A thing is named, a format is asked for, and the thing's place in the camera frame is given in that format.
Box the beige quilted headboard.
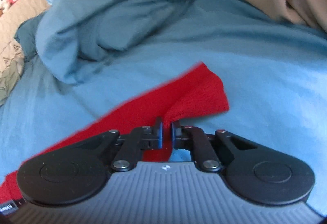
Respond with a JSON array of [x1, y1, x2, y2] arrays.
[[1, 0, 50, 44]]

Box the light blue duvet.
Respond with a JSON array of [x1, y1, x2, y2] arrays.
[[36, 0, 192, 84]]

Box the red knit sweater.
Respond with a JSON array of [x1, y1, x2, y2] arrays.
[[0, 61, 230, 205]]

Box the green embroidered pillow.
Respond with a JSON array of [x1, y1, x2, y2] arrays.
[[1, 38, 24, 105]]

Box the blue bed sheet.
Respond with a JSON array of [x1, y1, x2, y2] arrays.
[[1, 0, 326, 215]]

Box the dark teal pillow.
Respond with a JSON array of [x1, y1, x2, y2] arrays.
[[14, 11, 45, 62]]

